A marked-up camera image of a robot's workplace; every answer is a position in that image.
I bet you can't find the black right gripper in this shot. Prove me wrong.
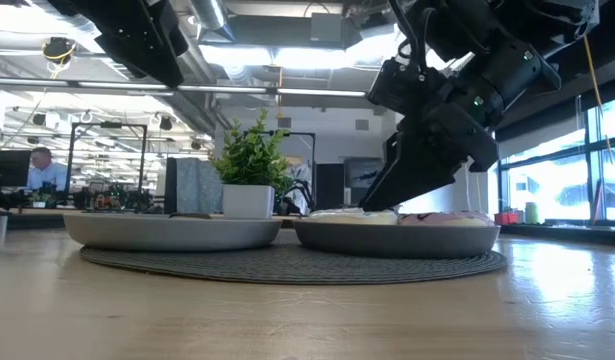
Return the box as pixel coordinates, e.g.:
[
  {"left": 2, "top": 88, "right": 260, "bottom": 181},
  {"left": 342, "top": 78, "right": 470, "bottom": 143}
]
[{"left": 360, "top": 79, "right": 499, "bottom": 211}]

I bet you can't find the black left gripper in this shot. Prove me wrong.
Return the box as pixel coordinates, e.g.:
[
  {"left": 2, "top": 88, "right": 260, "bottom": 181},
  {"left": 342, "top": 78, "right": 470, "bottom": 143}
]
[{"left": 46, "top": 0, "right": 189, "bottom": 89}]

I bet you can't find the pink frosted donut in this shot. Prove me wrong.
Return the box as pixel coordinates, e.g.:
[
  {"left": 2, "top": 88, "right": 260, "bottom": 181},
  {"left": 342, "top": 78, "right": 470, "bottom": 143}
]
[{"left": 398, "top": 210, "right": 496, "bottom": 228}]

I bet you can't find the green frosted donut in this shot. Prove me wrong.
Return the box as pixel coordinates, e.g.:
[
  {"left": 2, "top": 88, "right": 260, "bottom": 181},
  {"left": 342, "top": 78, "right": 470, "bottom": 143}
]
[{"left": 306, "top": 208, "right": 400, "bottom": 226}]

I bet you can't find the dark cabinet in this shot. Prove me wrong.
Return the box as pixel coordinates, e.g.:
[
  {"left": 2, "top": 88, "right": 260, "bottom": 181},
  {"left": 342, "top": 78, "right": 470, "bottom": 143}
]
[{"left": 315, "top": 163, "right": 346, "bottom": 211}]

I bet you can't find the dark grey plate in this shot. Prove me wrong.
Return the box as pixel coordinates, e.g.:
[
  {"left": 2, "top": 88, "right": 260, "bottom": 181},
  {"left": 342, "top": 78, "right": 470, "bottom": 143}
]
[{"left": 292, "top": 219, "right": 502, "bottom": 260}]

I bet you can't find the grey partition panel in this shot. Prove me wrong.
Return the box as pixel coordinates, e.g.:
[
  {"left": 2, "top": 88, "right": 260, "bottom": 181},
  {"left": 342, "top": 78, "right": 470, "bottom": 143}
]
[{"left": 164, "top": 156, "right": 224, "bottom": 215}]

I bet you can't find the green plant in white pot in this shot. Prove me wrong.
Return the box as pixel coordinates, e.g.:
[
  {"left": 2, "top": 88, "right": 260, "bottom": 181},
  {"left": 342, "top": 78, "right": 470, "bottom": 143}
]
[{"left": 209, "top": 108, "right": 293, "bottom": 220}]

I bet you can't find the person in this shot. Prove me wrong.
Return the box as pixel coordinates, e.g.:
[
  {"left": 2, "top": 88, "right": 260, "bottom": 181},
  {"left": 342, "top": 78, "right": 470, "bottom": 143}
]
[{"left": 25, "top": 146, "right": 69, "bottom": 194}]

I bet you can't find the round grey woven placemat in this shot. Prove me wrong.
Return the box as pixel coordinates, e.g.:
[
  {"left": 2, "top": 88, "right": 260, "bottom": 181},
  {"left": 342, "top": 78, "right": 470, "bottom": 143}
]
[{"left": 79, "top": 242, "right": 509, "bottom": 286}]

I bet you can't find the black computer monitor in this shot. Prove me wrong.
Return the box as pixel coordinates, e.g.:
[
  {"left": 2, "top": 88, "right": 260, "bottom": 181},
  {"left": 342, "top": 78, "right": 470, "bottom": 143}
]
[{"left": 0, "top": 148, "right": 32, "bottom": 189}]

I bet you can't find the light grey plate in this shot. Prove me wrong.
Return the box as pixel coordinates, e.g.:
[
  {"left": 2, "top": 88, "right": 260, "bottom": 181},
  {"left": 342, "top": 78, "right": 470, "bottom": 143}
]
[{"left": 62, "top": 212, "right": 284, "bottom": 253}]

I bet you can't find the dark wall screen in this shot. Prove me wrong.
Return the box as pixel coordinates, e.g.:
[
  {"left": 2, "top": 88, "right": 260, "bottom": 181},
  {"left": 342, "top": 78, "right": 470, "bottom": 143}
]
[{"left": 344, "top": 157, "right": 384, "bottom": 191}]

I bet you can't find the black background rig frame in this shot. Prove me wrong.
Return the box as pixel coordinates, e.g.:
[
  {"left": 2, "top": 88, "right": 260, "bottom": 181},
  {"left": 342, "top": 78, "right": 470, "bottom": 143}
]
[
  {"left": 244, "top": 129, "right": 318, "bottom": 212},
  {"left": 67, "top": 121, "right": 149, "bottom": 204}
]

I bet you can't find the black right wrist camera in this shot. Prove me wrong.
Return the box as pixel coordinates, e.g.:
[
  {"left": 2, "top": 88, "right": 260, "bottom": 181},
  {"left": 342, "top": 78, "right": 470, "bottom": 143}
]
[{"left": 366, "top": 56, "right": 439, "bottom": 110}]

